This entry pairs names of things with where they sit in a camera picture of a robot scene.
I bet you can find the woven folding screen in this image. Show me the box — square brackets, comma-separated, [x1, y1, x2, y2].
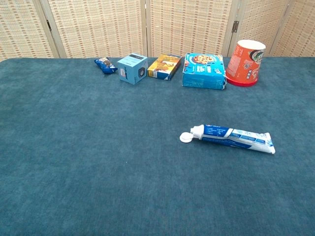
[0, 0, 315, 62]

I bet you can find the white blue toothpaste tube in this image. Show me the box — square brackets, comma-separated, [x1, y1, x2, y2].
[179, 124, 276, 155]

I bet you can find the blue cookie snack packet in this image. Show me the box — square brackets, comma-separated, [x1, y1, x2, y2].
[94, 57, 118, 74]

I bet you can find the red instant noodle cup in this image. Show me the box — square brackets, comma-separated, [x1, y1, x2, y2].
[225, 39, 267, 87]

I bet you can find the yellow orange food box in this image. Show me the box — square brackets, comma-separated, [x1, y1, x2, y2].
[147, 54, 182, 81]

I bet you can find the small light blue box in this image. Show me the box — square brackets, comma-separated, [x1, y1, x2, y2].
[117, 53, 149, 85]

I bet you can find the blue cookie box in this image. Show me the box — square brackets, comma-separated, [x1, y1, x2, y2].
[182, 53, 227, 90]

